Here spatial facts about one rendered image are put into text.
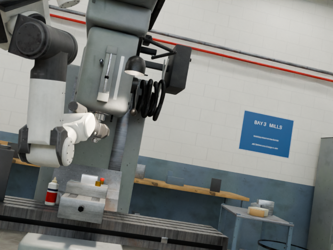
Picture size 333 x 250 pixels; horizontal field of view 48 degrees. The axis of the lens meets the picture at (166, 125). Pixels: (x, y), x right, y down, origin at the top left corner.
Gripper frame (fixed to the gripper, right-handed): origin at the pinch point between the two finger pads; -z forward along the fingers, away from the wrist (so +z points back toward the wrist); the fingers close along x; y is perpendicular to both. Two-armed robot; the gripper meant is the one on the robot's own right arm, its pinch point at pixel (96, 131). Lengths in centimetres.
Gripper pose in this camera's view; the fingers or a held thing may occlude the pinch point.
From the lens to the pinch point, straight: 151.2
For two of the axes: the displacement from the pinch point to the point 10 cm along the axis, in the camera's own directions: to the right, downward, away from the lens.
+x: -9.8, -1.6, 1.3
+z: -1.1, -1.3, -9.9
